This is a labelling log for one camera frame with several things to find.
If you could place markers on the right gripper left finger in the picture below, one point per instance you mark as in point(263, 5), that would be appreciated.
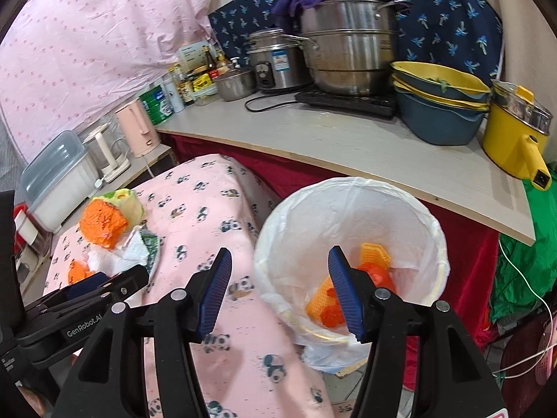
point(109, 377)

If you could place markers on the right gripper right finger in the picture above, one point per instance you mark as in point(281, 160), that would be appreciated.
point(452, 377)

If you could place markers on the white paper towel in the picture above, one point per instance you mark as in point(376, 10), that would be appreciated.
point(133, 251)

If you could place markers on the orange mesh bag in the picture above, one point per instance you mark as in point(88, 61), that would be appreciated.
point(102, 223)

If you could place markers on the orange plastic wrapper trash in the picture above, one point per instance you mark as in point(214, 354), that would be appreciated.
point(327, 306)

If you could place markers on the white bagged trash bin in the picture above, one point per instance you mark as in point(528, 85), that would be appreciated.
point(291, 256)

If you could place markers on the green plastic bag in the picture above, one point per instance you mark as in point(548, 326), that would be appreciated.
point(525, 272)

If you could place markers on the yellow green snack bag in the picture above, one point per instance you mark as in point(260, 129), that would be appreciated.
point(128, 203)

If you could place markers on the dark green foil packet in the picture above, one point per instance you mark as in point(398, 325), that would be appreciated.
point(152, 243)

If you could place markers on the white dish rack box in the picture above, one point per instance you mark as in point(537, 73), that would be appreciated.
point(58, 180)

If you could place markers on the white glass kettle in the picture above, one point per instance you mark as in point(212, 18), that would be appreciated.
point(109, 155)

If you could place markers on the pink panda tablecloth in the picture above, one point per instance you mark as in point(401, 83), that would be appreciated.
point(70, 256)

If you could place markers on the pink electric kettle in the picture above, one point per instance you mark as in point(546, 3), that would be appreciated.
point(138, 129)

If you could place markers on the green tin can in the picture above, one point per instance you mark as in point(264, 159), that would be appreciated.
point(156, 105)

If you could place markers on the yellow electric pot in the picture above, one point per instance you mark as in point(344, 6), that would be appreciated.
point(516, 134)

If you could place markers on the stacked yellow blue basins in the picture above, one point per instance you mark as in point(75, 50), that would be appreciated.
point(440, 105)

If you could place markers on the white bottle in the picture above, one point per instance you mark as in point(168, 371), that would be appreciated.
point(173, 94)

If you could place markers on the dark soy sauce bottle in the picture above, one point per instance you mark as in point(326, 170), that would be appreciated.
point(184, 87)

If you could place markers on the black induction cooktop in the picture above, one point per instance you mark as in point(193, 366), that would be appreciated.
point(385, 109)

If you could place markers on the pink dotted curtain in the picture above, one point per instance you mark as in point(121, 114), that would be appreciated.
point(66, 63)

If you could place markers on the yellow seasoning packet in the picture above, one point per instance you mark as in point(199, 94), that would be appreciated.
point(201, 82)

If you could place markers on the white box on counter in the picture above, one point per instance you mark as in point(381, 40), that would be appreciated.
point(192, 56)

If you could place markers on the small steel pot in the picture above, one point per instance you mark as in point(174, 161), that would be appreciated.
point(236, 84)

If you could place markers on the navy patterned cloth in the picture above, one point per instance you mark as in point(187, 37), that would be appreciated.
point(462, 34)

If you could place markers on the large steel steamer pot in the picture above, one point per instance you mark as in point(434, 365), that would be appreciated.
point(350, 44)

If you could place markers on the steel rice cooker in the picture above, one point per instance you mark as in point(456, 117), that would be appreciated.
point(278, 61)

